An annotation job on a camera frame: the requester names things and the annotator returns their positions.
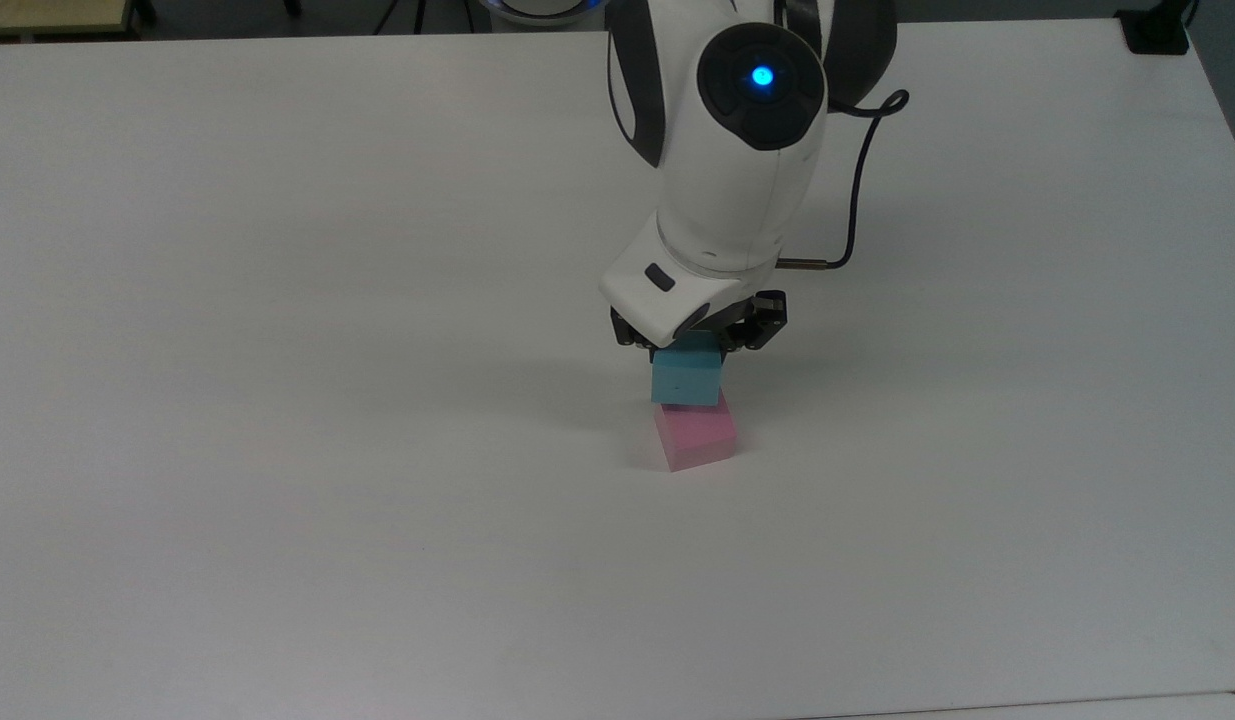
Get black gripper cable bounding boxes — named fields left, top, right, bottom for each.
left=777, top=88, right=912, bottom=272

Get wooden side table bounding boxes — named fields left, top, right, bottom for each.
left=0, top=0, right=146, bottom=42

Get black table clamp stand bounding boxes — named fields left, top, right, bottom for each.
left=1115, top=0, right=1195, bottom=57

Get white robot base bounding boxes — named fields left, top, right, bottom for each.
left=477, top=0, right=612, bottom=28

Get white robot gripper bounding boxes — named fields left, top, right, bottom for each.
left=599, top=215, right=789, bottom=353

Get blue cube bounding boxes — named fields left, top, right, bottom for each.
left=650, top=333, right=727, bottom=407

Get pink cube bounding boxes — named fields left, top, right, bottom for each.
left=653, top=392, right=739, bottom=474

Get black tripod legs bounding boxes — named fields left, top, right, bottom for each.
left=372, top=0, right=430, bottom=36

